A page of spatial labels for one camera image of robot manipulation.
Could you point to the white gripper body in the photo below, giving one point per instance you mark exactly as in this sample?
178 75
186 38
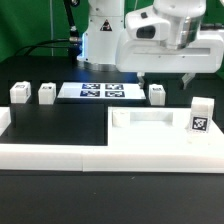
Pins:
168 40

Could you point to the white U-shaped fence wall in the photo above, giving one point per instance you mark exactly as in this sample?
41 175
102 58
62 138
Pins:
101 159

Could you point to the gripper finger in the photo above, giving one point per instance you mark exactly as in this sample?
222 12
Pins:
186 80
141 81

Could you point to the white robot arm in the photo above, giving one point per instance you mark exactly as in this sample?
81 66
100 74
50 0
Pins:
106 23

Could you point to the white marker sheet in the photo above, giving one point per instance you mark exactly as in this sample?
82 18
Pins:
123 91

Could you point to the white square table top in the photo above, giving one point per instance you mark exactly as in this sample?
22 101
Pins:
160 131

